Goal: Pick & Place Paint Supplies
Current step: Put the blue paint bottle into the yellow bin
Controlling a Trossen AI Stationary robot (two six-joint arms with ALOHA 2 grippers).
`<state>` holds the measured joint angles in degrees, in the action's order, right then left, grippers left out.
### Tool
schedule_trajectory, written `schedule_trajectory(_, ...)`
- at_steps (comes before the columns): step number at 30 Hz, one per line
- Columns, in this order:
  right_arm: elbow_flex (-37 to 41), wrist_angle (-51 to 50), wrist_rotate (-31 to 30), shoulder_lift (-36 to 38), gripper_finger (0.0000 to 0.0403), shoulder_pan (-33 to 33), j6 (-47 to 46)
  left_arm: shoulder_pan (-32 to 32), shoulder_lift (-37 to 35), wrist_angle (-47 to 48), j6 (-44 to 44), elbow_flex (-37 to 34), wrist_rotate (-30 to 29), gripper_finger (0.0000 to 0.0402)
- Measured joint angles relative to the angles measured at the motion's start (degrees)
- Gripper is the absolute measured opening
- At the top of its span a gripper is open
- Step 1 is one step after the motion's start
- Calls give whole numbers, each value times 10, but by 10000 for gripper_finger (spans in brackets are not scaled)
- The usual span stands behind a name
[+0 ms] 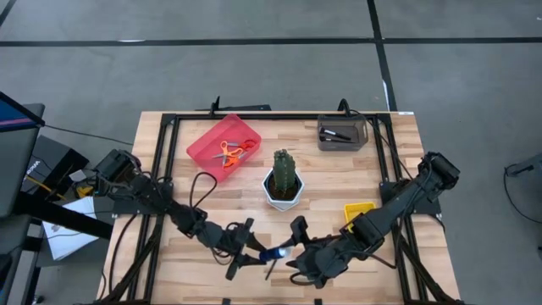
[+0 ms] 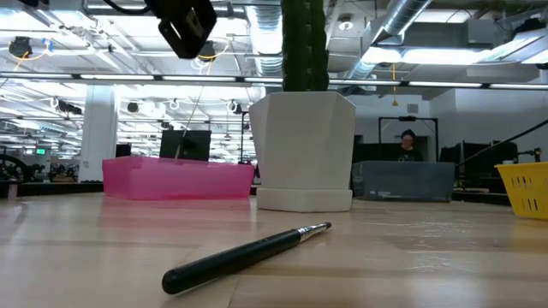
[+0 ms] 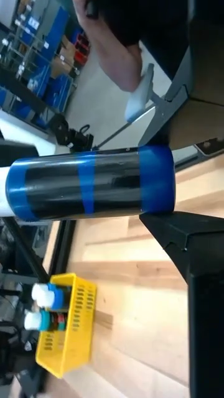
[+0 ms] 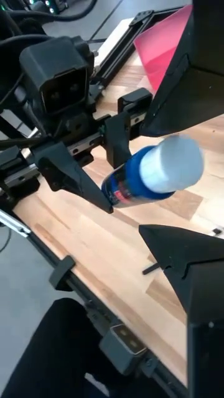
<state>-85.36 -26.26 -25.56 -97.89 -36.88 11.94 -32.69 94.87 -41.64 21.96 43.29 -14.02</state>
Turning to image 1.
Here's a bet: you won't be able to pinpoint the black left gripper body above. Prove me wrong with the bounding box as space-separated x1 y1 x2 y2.
210 217 256 282

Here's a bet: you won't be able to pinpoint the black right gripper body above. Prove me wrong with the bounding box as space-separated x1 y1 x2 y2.
290 214 353 291

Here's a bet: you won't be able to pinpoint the dark blue paint bottle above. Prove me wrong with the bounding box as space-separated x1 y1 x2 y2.
258 247 294 263

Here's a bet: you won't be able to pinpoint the orange-handled scissors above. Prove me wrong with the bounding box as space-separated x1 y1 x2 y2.
211 140 249 170

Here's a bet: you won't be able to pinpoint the black paintbrush silver ferrule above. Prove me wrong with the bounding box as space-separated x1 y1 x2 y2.
264 258 279 281

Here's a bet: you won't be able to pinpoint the white hexagonal plant pot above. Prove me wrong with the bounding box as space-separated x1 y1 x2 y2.
261 167 306 212

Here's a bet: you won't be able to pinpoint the yellow plastic basket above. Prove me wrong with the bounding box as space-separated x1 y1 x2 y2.
343 202 377 233

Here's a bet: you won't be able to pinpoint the green cactus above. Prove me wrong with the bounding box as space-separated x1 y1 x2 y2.
272 148 297 197

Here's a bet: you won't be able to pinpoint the red translucent plastic bin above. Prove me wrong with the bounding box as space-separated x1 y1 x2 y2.
185 113 263 184

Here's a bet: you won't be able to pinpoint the grey plastic bin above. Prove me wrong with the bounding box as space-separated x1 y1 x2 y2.
316 113 369 153

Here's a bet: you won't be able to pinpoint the white paper sheet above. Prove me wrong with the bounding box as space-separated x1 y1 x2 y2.
41 196 101 262

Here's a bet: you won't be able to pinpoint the black stand beam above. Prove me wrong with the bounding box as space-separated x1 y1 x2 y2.
12 190 114 241

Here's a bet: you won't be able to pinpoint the black computer case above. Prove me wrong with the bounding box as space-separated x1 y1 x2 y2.
25 135 90 200

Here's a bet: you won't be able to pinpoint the grey floor object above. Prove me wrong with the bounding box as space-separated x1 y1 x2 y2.
506 152 542 190

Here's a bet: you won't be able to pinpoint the dark flat monitor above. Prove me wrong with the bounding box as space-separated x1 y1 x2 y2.
0 91 47 219

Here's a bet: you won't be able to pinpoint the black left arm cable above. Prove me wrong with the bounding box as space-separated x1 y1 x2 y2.
189 171 218 209

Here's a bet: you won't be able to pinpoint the red-handled scissors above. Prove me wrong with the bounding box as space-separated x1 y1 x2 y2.
235 138 258 160

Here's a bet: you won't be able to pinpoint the black aluminium table frame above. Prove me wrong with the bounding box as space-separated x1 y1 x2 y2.
97 110 465 305

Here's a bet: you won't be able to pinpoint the black mount bracket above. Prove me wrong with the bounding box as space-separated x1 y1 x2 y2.
196 96 272 114

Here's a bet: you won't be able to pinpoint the black floor cable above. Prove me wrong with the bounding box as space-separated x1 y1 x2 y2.
502 163 542 225

